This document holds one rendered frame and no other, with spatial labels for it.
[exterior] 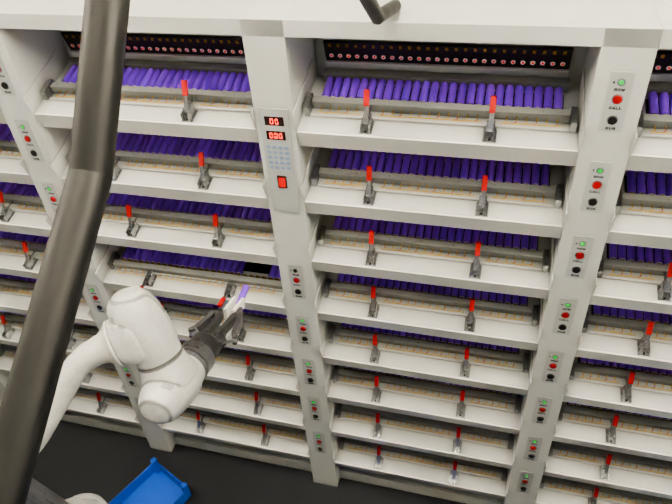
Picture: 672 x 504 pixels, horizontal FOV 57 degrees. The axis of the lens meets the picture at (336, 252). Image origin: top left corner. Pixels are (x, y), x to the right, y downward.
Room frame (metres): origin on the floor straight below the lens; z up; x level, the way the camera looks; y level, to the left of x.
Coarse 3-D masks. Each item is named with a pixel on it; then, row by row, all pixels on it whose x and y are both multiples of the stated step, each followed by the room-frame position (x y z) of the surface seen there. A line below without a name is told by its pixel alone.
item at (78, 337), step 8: (0, 312) 1.73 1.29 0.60; (8, 312) 1.73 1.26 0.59; (0, 320) 1.72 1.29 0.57; (8, 320) 1.71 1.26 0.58; (16, 320) 1.69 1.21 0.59; (24, 320) 1.68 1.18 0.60; (0, 328) 1.68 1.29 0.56; (8, 328) 1.66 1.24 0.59; (16, 328) 1.67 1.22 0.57; (80, 328) 1.61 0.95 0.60; (88, 328) 1.61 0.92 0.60; (96, 328) 1.61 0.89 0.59; (0, 336) 1.65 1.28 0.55; (8, 336) 1.64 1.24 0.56; (16, 336) 1.64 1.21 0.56; (72, 336) 1.59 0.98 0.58; (80, 336) 1.59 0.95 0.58; (88, 336) 1.59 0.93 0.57; (8, 344) 1.65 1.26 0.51; (16, 344) 1.63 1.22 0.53; (72, 344) 1.57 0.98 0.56; (80, 344) 1.57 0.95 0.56
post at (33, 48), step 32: (0, 0) 1.56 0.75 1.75; (0, 32) 1.47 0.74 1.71; (32, 32) 1.56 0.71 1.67; (32, 64) 1.52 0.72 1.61; (0, 96) 1.49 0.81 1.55; (32, 128) 1.47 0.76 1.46; (64, 128) 1.55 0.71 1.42; (96, 256) 1.48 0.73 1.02; (96, 320) 1.49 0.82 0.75; (160, 448) 1.48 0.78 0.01
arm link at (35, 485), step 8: (32, 480) 0.91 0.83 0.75; (32, 488) 0.88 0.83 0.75; (40, 488) 0.90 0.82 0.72; (32, 496) 0.87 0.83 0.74; (40, 496) 0.88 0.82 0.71; (48, 496) 0.90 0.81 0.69; (56, 496) 0.92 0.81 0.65; (80, 496) 1.00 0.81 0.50; (88, 496) 1.00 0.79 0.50; (96, 496) 1.01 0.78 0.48
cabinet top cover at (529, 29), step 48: (48, 0) 1.53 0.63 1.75; (144, 0) 1.46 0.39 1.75; (192, 0) 1.43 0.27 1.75; (240, 0) 1.41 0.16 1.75; (336, 0) 1.35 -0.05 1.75; (384, 0) 1.32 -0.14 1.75; (432, 0) 1.30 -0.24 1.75; (480, 0) 1.27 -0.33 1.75; (528, 0) 1.25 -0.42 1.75; (576, 0) 1.22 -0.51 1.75
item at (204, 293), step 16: (112, 256) 1.53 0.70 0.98; (96, 272) 1.46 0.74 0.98; (112, 272) 1.49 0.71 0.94; (128, 272) 1.49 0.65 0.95; (256, 272) 1.41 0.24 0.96; (112, 288) 1.47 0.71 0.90; (144, 288) 1.42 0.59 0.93; (160, 288) 1.41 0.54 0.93; (176, 288) 1.40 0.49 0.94; (192, 288) 1.39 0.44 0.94; (208, 288) 1.38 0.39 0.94; (224, 288) 1.38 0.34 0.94; (224, 304) 1.35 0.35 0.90; (256, 304) 1.31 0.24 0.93; (272, 304) 1.30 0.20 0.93
